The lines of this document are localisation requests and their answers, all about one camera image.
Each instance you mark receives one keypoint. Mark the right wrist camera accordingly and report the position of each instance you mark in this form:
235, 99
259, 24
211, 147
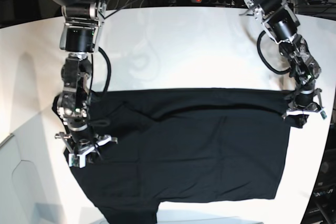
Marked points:
76, 160

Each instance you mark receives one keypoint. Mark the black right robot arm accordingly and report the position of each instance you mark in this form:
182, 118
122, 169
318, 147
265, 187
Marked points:
84, 20

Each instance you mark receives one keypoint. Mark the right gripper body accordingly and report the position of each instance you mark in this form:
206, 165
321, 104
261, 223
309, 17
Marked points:
84, 140

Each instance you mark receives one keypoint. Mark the black equipment box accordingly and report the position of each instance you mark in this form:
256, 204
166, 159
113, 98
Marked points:
321, 205

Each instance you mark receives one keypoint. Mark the black T-shirt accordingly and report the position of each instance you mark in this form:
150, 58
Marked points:
186, 145

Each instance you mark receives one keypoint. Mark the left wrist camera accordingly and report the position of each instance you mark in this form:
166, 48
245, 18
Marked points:
323, 114

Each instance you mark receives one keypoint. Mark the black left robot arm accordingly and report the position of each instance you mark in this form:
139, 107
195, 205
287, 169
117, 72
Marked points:
281, 25

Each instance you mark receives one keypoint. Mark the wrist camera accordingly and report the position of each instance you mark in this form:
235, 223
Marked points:
76, 160
323, 114

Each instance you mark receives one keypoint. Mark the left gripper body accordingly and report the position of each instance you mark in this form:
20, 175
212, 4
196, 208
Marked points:
304, 102

